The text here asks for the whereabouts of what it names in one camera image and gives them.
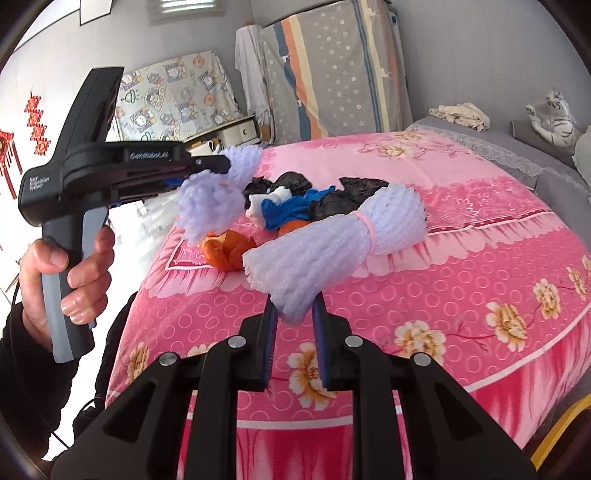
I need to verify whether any pink floral blanket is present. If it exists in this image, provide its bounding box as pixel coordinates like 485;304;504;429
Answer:
105;129;591;480

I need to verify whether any cartoon printed cloth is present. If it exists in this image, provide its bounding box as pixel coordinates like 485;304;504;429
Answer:
113;50;244;141

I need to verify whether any striped cloth wardrobe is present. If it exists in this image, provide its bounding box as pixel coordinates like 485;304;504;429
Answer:
257;0;414;145

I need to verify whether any orange plastic bag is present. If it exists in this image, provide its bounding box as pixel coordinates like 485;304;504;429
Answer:
200;230;258;274

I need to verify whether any grey sofa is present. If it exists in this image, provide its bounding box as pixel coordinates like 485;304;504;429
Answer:
410;114;591;217

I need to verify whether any person's left hand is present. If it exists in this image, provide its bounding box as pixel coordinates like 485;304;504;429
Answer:
18;225;116;341

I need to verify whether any large foam net bundle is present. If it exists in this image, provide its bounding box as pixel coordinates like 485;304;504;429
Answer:
242;182;428;324

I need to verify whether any red knot wall decoration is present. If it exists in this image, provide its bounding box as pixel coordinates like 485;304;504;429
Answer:
0;130;24;200
25;91;52;156

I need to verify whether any yellow trash bin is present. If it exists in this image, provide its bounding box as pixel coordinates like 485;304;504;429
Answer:
530;399;591;470

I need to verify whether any window blind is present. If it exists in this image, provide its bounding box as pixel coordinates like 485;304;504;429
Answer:
150;0;253;13

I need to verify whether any white tiger plush toy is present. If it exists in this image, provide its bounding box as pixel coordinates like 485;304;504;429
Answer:
525;88;585;148

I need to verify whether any cream cloth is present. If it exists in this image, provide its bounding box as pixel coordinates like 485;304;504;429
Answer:
428;102;491;133

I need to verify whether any white hanging garment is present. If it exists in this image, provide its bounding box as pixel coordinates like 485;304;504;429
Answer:
235;25;273;126

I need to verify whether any blue cloth piece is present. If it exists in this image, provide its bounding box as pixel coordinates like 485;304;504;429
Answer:
261;187;343;232

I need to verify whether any white drawer cabinet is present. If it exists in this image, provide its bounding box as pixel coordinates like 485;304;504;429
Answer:
185;115;262;156

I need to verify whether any person's dark clothing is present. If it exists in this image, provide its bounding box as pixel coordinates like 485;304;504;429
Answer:
73;292;139;462

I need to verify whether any small lavender foam net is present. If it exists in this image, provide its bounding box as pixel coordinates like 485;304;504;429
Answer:
177;145;263;243

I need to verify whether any person's left forearm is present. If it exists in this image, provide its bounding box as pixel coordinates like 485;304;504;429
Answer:
0;300;80;462

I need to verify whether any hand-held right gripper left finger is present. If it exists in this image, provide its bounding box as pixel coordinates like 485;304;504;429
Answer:
51;295;280;480

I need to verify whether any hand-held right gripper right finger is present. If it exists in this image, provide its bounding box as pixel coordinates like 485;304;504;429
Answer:
311;295;539;480

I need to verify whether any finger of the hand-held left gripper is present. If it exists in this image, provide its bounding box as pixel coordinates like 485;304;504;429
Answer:
182;154;232;180
139;176;186;200

